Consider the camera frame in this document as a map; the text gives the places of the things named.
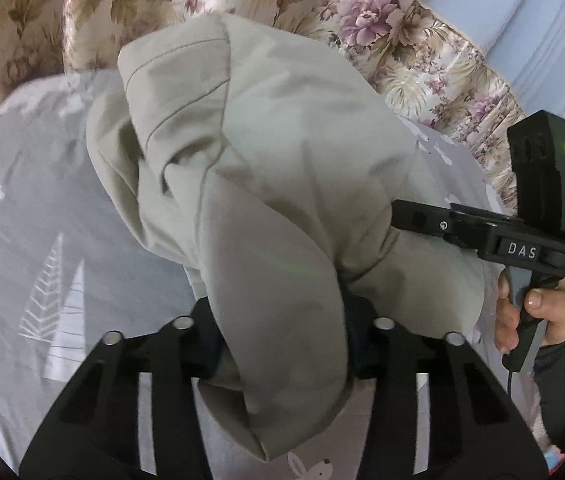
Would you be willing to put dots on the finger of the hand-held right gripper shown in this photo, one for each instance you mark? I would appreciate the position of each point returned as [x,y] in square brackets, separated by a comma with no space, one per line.
[417,217]

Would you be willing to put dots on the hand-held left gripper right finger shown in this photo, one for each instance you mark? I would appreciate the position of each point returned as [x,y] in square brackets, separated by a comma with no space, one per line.
[392,355]

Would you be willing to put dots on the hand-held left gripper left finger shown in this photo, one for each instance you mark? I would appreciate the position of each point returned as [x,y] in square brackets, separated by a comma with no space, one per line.
[177,355]

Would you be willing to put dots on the beige hooded jacket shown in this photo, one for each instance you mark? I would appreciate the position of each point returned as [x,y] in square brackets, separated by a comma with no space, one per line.
[262,160]

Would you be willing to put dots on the person's right hand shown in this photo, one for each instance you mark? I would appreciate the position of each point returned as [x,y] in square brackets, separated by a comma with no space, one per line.
[557,310]

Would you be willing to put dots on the grey printed bed sheet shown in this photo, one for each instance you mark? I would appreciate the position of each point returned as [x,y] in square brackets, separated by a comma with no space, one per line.
[37,240]

